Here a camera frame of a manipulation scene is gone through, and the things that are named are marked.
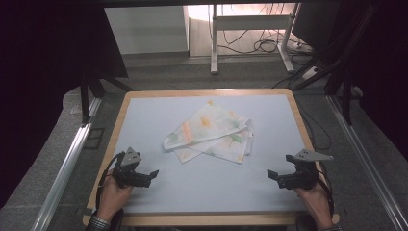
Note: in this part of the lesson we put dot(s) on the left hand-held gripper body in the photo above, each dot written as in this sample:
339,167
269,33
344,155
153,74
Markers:
127,164

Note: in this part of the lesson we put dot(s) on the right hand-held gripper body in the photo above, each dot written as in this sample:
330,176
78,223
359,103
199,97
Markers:
304,173

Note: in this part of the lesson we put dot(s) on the white leaf-print cloth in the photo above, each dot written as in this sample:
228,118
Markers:
210,131

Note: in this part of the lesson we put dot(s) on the person's right hand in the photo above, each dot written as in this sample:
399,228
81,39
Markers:
312,200

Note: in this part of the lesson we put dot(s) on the person's left hand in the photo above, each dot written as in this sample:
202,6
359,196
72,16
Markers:
112,195

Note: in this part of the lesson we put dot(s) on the black floor grate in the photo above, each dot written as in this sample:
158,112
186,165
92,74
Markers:
94,138

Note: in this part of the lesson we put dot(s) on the dark cloth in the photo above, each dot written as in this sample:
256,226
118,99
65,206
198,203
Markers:
117,221

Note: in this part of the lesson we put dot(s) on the black metal stand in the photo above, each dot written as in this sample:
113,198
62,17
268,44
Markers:
86,96
344,80

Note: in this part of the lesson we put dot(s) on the white power strip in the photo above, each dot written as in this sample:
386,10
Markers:
310,72

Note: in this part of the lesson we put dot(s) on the dark curtain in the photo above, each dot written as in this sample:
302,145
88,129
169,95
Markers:
38,80

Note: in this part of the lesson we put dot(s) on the white panel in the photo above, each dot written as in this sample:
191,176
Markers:
146,30

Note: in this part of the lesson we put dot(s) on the black monitor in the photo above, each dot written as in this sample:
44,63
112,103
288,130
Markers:
312,24

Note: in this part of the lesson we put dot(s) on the aluminium floor rail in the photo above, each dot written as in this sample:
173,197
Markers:
369,160
65,170

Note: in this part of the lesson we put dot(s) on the white metal desk frame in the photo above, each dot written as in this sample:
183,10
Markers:
251,23

